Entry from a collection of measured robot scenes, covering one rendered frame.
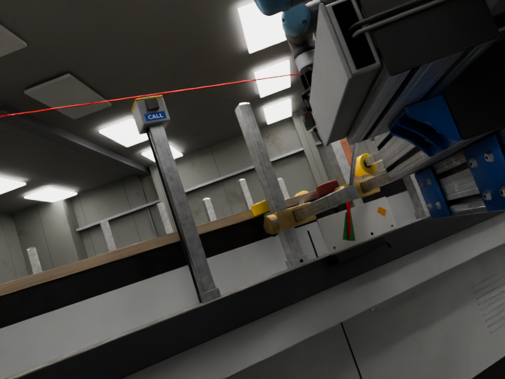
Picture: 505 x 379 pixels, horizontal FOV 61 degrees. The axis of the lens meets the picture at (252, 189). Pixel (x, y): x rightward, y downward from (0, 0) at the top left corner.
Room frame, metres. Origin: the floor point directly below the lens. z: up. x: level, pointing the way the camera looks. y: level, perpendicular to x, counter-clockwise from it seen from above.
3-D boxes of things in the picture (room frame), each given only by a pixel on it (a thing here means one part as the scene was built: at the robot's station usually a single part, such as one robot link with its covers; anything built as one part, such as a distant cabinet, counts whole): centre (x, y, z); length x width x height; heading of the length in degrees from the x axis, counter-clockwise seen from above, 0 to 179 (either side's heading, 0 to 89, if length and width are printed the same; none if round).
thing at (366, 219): (1.25, -0.26, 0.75); 0.26 x 0.01 x 0.10; 117
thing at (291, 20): (1.09, -0.27, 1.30); 0.11 x 0.11 x 0.08; 79
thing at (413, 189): (1.40, -0.49, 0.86); 0.03 x 0.03 x 0.48; 27
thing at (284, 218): (1.18, -0.07, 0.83); 0.13 x 0.06 x 0.05; 117
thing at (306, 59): (1.19, -0.28, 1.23); 0.08 x 0.08 x 0.05
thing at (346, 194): (1.15, -0.11, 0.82); 0.43 x 0.03 x 0.04; 27
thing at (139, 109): (1.06, 0.18, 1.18); 0.07 x 0.07 x 0.08; 27
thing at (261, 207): (1.33, -0.02, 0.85); 0.08 x 0.08 x 0.11
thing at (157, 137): (1.06, 0.18, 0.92); 0.05 x 0.04 x 0.45; 117
